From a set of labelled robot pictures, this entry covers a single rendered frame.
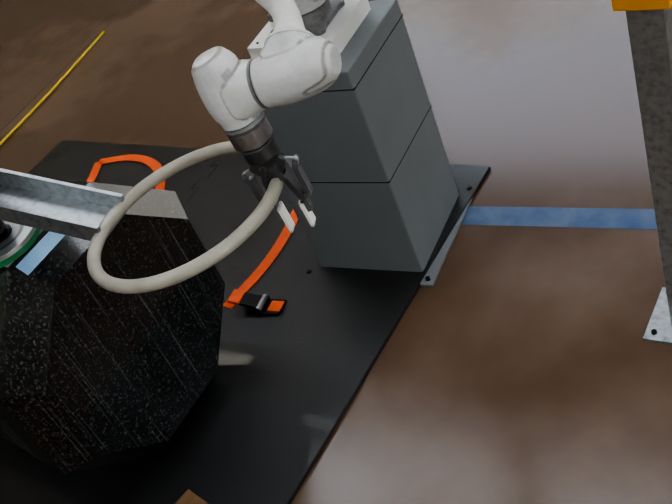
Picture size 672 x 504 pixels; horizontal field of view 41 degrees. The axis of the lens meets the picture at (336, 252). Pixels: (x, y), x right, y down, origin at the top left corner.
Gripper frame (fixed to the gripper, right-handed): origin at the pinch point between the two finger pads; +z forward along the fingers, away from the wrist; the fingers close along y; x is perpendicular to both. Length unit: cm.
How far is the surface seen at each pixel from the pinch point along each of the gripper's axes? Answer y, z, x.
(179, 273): 17.2, -10.3, 24.6
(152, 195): 62, 12, -50
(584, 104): -55, 85, -149
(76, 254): 69, 3, -16
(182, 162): 29.1, -10.8, -19.7
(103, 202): 48, -12, -11
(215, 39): 128, 62, -289
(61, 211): 58, -14, -9
